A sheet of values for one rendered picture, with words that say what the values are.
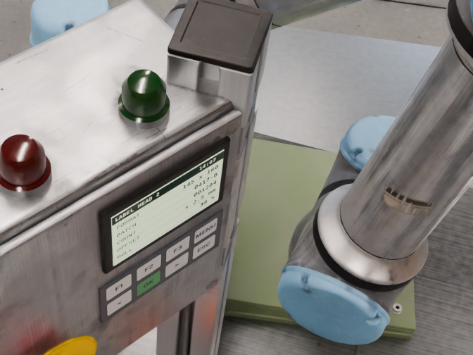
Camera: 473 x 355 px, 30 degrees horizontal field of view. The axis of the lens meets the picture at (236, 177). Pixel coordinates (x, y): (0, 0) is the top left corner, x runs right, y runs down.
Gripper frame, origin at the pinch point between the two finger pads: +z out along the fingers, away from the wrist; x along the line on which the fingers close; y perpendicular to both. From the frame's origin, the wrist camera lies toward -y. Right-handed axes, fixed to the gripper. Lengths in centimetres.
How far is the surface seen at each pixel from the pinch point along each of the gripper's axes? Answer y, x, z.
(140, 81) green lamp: 13, -31, -61
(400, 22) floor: 68, 144, 88
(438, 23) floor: 79, 146, 88
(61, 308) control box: 10, -39, -50
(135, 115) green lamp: 13, -32, -59
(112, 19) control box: 11, -25, -58
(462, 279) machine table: 52, 2, 6
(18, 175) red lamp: 9, -37, -60
